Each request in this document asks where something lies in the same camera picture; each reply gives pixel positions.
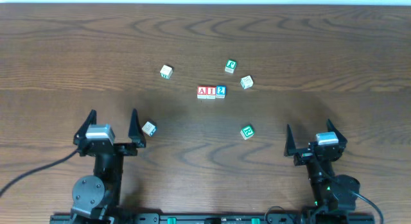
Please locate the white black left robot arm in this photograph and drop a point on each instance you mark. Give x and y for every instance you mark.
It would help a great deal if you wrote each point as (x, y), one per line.
(96, 196)

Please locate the wooden block blue side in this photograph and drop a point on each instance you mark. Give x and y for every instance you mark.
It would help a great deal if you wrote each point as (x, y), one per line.
(149, 128)

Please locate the red letter I block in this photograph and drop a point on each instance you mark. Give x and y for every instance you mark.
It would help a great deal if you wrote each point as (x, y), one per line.
(211, 92)

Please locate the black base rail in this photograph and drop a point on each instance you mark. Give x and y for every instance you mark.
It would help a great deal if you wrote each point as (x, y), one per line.
(274, 217)

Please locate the green letter R block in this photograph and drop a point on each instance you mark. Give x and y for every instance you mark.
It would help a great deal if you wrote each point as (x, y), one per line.
(247, 132)

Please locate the red letter A block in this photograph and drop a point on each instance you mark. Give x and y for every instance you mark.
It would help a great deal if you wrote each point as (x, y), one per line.
(201, 92)

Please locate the blue number 2 block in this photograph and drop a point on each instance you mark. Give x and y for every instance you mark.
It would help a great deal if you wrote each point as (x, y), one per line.
(221, 91)

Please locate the wooden block green side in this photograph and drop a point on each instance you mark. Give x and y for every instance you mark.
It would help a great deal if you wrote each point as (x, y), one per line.
(166, 72)

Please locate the plain wooden patterned block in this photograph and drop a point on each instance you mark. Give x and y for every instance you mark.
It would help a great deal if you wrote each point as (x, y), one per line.
(246, 82)

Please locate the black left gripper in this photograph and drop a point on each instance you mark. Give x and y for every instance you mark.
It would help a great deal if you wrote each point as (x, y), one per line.
(120, 147)

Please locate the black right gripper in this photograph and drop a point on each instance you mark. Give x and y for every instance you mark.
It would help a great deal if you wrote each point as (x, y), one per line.
(304, 156)

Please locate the green letter P block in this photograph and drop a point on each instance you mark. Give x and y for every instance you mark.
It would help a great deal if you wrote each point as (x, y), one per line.
(230, 66)

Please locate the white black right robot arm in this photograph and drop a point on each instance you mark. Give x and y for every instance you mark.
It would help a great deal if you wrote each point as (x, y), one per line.
(335, 195)

